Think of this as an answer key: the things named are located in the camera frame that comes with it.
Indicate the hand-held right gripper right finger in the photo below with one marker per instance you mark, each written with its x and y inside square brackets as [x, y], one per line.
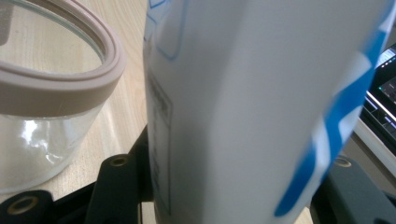
[351, 199]

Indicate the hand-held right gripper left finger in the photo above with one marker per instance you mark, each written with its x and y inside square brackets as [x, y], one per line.
[118, 186]

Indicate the clear glass jar with lid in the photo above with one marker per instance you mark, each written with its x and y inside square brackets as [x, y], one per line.
[46, 93]

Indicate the white and blue milk carton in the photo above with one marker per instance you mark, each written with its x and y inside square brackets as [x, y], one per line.
[249, 109]

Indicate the dark monitor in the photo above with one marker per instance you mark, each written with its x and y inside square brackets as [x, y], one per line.
[386, 87]

